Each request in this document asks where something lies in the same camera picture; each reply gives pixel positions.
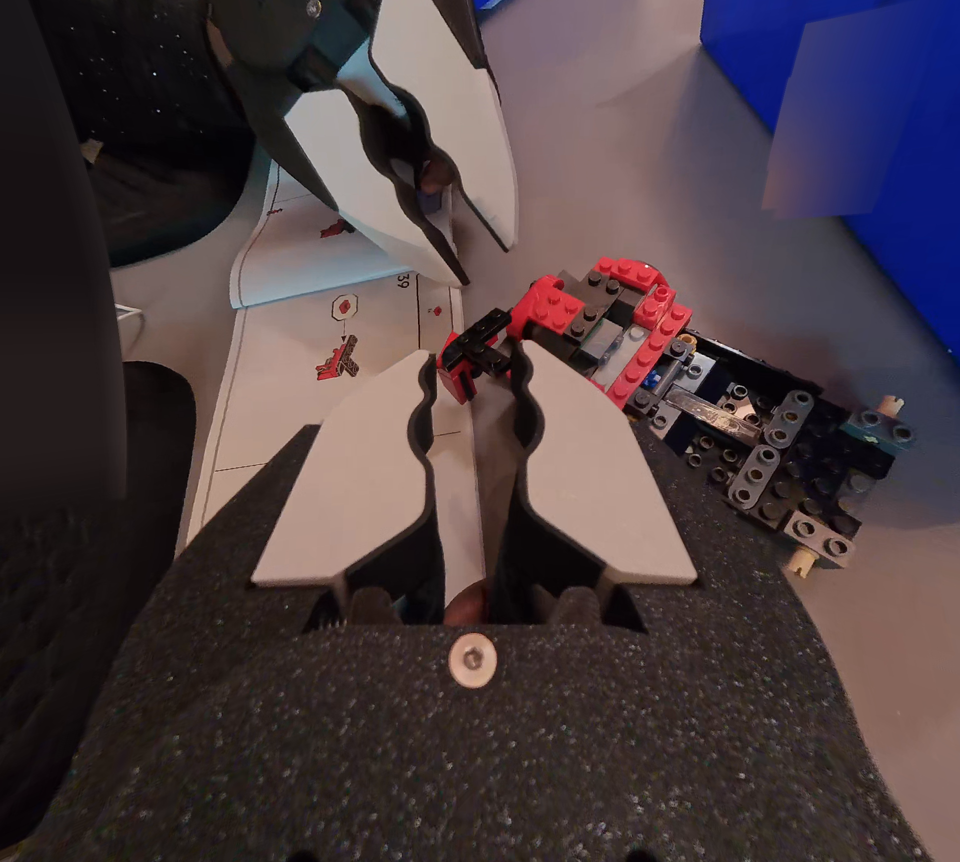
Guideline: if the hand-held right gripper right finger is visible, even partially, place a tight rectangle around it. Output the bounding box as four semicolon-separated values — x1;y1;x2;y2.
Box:
495;339;699;587

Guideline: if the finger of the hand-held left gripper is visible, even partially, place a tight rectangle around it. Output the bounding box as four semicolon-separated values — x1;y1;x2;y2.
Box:
283;88;471;289
337;0;520;253

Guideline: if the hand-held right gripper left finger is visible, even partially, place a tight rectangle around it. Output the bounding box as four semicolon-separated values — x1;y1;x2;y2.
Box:
251;350;449;625

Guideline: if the small red lego subassembly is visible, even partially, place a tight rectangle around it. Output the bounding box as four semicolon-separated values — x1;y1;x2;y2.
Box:
436;333;496;404

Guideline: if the blue plastic bin with divider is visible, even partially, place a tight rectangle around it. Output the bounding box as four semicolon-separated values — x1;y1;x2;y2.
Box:
699;0;960;359

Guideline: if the partly built lego car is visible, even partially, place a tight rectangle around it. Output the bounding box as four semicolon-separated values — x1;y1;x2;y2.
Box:
504;256;918;578

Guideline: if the lego instruction booklet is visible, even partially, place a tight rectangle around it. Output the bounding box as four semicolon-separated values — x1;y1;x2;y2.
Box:
176;161;489;586

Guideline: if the person's left hand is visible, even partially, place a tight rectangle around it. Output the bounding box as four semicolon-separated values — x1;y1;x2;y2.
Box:
420;153;460;197

